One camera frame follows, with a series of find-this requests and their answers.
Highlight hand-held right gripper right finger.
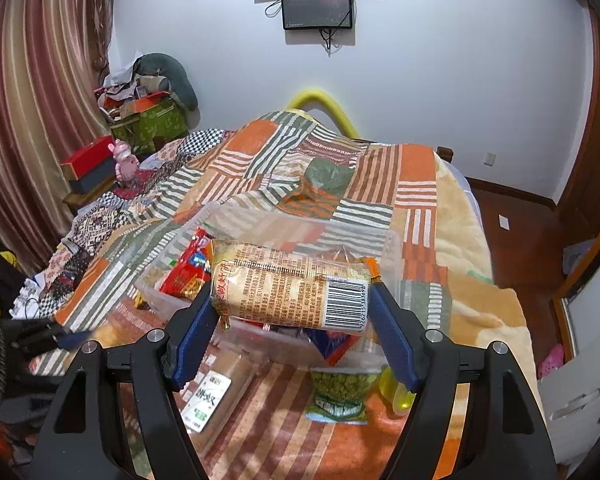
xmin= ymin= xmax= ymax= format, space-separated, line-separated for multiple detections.
xmin=370 ymin=282 xmax=556 ymax=480

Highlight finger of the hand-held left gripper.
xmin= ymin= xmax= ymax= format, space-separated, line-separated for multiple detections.
xmin=55 ymin=327 xmax=103 ymax=352

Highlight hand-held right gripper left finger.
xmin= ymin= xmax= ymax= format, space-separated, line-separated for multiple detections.
xmin=27 ymin=287 xmax=222 ymax=480

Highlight blue snack packet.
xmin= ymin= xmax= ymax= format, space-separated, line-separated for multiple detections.
xmin=307 ymin=330 xmax=362 ymax=367

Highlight red snack packet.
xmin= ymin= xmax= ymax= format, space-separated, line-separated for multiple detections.
xmin=159 ymin=227 xmax=216 ymax=302

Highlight beige cracker packet with barcode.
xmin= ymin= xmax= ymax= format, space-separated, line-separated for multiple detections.
xmin=207 ymin=239 xmax=381 ymax=335

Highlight clear plastic container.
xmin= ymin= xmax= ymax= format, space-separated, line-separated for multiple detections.
xmin=134 ymin=204 xmax=402 ymax=368

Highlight green jelly cup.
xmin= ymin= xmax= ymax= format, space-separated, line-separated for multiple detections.
xmin=378 ymin=366 xmax=417 ymax=417

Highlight brown bread packet white label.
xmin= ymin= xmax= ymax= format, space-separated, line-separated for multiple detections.
xmin=179 ymin=355 xmax=257 ymax=435

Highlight green pea packet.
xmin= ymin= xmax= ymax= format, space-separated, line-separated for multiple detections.
xmin=306 ymin=366 xmax=384 ymax=426

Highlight pink slipper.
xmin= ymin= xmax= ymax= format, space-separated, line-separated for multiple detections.
xmin=537 ymin=344 xmax=566 ymax=378

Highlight dark grey box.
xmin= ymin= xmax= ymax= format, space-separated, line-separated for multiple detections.
xmin=69 ymin=165 xmax=118 ymax=195

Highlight red gift box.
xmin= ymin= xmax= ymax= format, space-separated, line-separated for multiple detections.
xmin=60 ymin=135 xmax=118 ymax=181

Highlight pink plush toy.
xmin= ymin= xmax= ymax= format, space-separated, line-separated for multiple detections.
xmin=111 ymin=140 xmax=142 ymax=182

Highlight patchwork striped blanket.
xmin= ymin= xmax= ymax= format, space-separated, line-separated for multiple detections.
xmin=55 ymin=110 xmax=453 ymax=376

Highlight white cabinet with stickers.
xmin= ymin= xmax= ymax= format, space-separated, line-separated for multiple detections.
xmin=537 ymin=305 xmax=600 ymax=466

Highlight green patterned box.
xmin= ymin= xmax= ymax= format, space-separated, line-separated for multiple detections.
xmin=111 ymin=102 xmax=191 ymax=157

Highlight striped red beige curtain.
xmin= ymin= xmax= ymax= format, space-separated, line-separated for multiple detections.
xmin=0 ymin=0 xmax=131 ymax=271

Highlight yellow foam bed guard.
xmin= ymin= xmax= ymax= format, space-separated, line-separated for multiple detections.
xmin=286 ymin=89 xmax=358 ymax=138

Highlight grey plush pillow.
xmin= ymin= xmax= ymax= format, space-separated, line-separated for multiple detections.
xmin=132 ymin=52 xmax=199 ymax=112

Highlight black monitor cables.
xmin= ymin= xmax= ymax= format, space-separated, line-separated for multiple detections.
xmin=265 ymin=0 xmax=346 ymax=57

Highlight small black wall monitor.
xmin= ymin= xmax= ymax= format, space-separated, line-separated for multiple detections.
xmin=281 ymin=0 xmax=355 ymax=31

